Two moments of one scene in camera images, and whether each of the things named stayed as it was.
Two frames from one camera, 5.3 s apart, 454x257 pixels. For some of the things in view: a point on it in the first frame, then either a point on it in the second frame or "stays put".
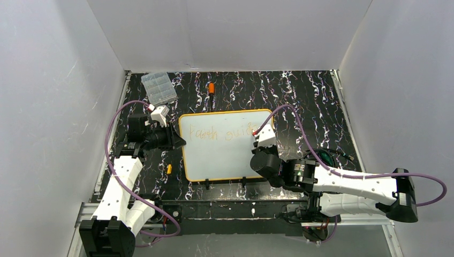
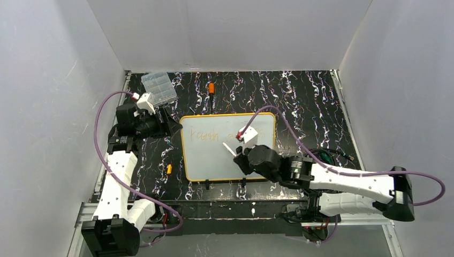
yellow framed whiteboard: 219,145 stays put
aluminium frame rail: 87,211 stays put
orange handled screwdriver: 211,86 stays put
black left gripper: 169,137 -> 165,122
